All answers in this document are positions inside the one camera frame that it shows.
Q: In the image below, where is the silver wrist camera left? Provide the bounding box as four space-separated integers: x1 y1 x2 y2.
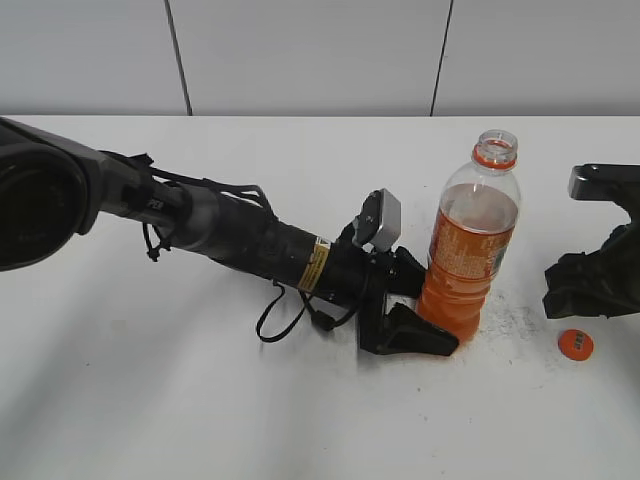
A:
352 188 401 253

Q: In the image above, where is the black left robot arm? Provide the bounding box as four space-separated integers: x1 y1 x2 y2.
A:
1 119 459 356

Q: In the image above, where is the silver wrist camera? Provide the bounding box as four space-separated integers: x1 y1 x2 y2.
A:
352 188 401 253
568 163 639 202

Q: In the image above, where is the orange drink plastic bottle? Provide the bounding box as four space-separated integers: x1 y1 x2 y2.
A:
416 129 521 343

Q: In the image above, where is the orange bottle cap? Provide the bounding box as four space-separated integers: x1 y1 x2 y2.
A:
557 329 594 362

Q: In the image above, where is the black camera cable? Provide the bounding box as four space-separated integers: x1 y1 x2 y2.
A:
255 279 366 344

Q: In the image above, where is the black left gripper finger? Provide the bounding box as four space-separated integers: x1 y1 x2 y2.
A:
382 302 459 357
393 246 426 299

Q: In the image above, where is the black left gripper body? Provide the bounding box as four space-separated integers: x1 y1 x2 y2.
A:
335 222 397 355

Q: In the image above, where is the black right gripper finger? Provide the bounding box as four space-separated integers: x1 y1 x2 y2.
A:
543 251 639 319

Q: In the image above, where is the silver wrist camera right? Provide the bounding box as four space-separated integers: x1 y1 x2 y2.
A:
568 163 639 202

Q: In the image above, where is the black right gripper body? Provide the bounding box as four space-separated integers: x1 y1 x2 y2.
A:
589 193 639 280

